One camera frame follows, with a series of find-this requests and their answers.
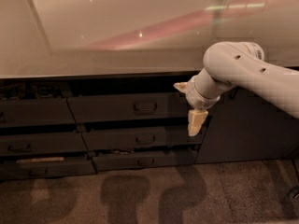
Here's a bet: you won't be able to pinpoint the dark cabinet door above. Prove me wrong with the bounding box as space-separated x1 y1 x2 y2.
197 88 299 163

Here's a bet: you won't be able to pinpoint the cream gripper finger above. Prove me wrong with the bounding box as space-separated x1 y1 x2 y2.
174 82 187 93
188 109 208 136

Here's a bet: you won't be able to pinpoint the snack bags in left drawer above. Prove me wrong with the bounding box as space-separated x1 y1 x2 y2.
0 82 62 100

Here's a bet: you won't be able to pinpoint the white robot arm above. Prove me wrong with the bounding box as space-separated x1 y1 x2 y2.
174 42 299 136

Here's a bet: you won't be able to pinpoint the dark drawer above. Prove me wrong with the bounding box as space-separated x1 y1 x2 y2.
0 158 96 181
67 92 190 123
93 149 197 171
0 133 87 157
83 125 206 150
0 98 74 128

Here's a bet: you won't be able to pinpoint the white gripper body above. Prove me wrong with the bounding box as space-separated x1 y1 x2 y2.
185 77 220 110

